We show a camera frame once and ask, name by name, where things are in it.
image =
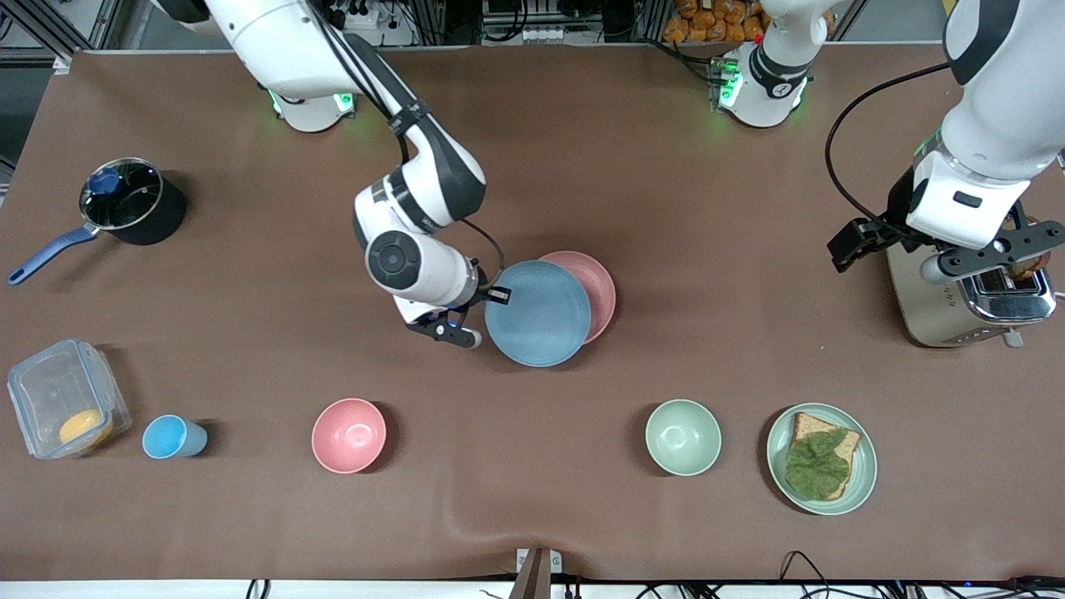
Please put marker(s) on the clear plastic container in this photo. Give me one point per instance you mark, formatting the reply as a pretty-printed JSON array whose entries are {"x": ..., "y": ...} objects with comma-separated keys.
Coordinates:
[{"x": 50, "y": 391}]

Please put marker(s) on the pink bowl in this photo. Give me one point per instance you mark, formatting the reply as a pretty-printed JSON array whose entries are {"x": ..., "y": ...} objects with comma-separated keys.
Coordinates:
[{"x": 349, "y": 436}]

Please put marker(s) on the brown toast slice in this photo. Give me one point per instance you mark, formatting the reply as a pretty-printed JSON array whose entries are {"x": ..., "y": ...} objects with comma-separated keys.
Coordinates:
[{"x": 1036, "y": 268}]

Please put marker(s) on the blue cup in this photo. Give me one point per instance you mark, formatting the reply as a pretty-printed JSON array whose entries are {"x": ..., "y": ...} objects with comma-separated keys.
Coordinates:
[{"x": 170, "y": 438}]

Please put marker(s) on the glass lid with blue knob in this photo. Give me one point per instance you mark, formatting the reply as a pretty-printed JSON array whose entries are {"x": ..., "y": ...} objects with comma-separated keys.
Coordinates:
[{"x": 125, "y": 200}]

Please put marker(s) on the brown table cover cloth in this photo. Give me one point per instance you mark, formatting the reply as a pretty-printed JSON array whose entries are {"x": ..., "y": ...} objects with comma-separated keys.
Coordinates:
[{"x": 499, "y": 166}]

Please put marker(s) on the green bowl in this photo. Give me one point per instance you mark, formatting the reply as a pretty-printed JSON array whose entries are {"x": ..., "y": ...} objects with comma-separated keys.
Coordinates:
[{"x": 683, "y": 438}]

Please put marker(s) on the blue plate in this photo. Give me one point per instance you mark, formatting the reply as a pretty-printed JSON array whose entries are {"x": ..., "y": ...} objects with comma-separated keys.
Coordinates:
[{"x": 537, "y": 316}]

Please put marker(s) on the pink plate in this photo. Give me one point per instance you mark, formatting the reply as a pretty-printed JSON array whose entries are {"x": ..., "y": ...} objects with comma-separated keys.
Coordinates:
[{"x": 601, "y": 291}]

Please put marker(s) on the orange round food piece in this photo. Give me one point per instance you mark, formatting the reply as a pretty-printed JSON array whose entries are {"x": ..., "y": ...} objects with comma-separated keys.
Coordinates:
[{"x": 85, "y": 428}]

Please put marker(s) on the orange snack pile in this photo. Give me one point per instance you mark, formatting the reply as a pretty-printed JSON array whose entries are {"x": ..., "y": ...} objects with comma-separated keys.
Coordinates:
[{"x": 715, "y": 21}]

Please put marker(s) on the green lettuce leaf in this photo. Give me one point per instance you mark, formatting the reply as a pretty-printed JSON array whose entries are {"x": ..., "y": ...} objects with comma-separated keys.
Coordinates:
[{"x": 815, "y": 467}]

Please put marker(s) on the bread slice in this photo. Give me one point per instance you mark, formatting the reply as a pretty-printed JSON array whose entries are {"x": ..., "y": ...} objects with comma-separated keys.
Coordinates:
[{"x": 811, "y": 426}]

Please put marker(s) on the white power strip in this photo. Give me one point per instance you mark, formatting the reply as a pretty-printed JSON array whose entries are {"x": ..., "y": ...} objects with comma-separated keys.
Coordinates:
[{"x": 362, "y": 17}]

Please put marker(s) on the beige and chrome toaster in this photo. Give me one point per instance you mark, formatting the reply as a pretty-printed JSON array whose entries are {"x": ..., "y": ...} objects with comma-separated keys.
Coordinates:
[{"x": 932, "y": 308}]

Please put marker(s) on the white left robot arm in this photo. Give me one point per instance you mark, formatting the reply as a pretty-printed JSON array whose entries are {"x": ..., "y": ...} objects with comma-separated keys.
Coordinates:
[{"x": 990, "y": 125}]

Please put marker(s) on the green plate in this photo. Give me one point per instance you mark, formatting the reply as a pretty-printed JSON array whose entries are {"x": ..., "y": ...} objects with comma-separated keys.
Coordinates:
[{"x": 865, "y": 474}]

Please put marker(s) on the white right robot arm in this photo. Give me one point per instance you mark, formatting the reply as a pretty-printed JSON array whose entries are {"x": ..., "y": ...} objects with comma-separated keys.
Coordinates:
[{"x": 416, "y": 266}]

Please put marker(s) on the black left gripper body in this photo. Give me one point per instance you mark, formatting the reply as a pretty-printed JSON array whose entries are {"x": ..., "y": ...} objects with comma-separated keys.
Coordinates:
[{"x": 888, "y": 227}]

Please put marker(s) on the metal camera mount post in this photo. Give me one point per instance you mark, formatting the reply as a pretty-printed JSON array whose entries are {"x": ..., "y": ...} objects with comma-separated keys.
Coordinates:
[{"x": 534, "y": 574}]

